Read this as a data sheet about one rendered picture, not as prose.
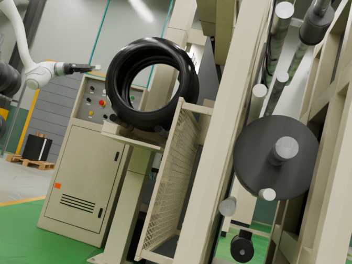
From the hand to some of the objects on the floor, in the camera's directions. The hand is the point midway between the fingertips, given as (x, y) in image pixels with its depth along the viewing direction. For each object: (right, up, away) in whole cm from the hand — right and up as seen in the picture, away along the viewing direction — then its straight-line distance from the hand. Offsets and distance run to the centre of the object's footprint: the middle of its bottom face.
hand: (96, 67), depth 230 cm
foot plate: (+9, -128, +11) cm, 129 cm away
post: (+8, -128, +11) cm, 129 cm away
